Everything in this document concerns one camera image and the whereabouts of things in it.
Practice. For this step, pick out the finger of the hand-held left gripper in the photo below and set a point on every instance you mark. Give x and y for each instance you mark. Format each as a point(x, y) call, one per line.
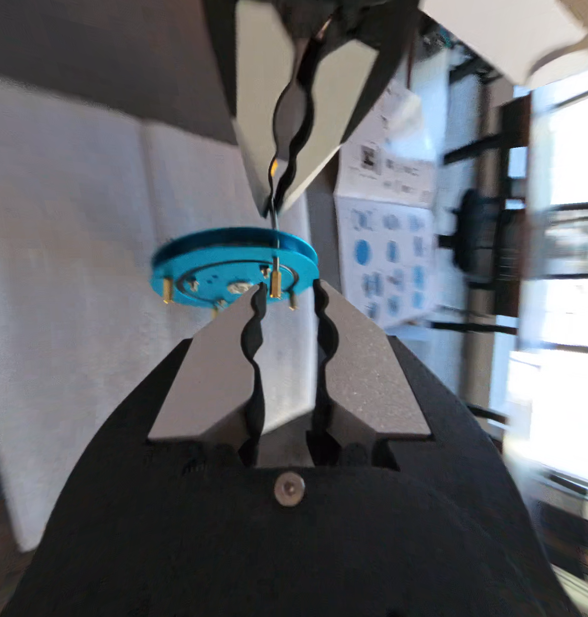
point(260, 96)
point(337, 96)

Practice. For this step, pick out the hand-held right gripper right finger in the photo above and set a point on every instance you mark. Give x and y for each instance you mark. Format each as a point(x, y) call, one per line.
point(371, 385)

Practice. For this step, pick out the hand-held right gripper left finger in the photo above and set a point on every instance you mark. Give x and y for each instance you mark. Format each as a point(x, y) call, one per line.
point(207, 385)

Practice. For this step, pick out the blue round metal base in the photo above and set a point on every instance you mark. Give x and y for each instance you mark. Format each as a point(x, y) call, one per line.
point(202, 258)

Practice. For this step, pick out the dark grey desk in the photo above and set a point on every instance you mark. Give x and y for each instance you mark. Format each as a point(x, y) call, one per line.
point(106, 48)

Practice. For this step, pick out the wood-edged black desk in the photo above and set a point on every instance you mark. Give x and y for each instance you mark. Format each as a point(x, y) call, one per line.
point(515, 125)

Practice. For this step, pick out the open instruction booklet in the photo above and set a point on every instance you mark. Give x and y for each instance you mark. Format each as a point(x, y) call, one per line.
point(390, 193)

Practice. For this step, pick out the orange cardboard box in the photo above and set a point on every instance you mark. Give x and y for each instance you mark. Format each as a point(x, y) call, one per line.
point(491, 29)

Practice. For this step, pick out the black saddle stool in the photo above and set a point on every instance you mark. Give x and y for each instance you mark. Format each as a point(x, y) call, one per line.
point(474, 231)

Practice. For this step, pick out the white foam sheet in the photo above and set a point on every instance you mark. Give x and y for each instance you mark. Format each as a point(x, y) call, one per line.
point(82, 241)

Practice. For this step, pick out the black-framed grid window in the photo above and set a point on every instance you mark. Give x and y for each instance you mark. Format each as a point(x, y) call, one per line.
point(573, 193)

